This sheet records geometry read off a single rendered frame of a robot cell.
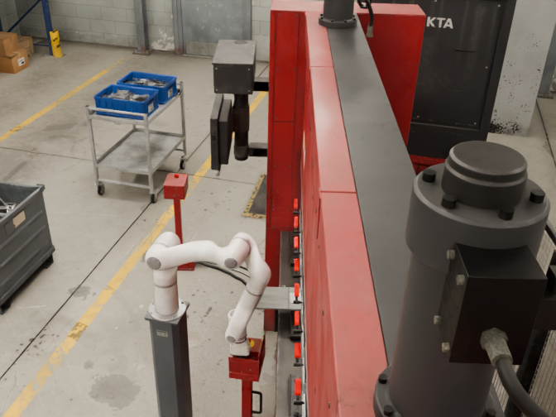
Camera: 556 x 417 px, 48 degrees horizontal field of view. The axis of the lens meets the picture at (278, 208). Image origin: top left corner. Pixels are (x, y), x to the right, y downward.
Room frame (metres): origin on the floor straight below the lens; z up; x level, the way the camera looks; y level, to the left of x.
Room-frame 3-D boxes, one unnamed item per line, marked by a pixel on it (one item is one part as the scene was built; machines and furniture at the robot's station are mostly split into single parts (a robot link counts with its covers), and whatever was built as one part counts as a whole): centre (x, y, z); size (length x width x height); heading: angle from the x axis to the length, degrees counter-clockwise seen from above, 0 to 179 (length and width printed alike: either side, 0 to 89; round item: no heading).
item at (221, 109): (3.83, 0.39, 1.42); 0.45 x 0.12 x 0.36; 0
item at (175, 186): (4.28, 0.80, 0.41); 0.25 x 0.20 x 0.83; 90
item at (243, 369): (2.46, 0.14, 0.75); 0.20 x 0.16 x 0.18; 172
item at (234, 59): (3.88, 0.30, 1.53); 0.51 x 0.25 x 0.85; 0
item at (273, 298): (2.63, -0.02, 1.00); 0.26 x 0.18 x 0.01; 90
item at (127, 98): (5.56, 1.45, 0.92); 0.50 x 0.36 x 0.18; 77
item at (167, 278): (2.53, 0.55, 1.30); 0.19 x 0.12 x 0.24; 166
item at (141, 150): (5.73, 1.40, 0.47); 0.90 x 0.66 x 0.95; 167
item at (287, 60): (3.60, -0.35, 1.15); 0.85 x 0.25 x 2.30; 90
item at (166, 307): (2.50, 0.55, 1.09); 0.19 x 0.19 x 0.18
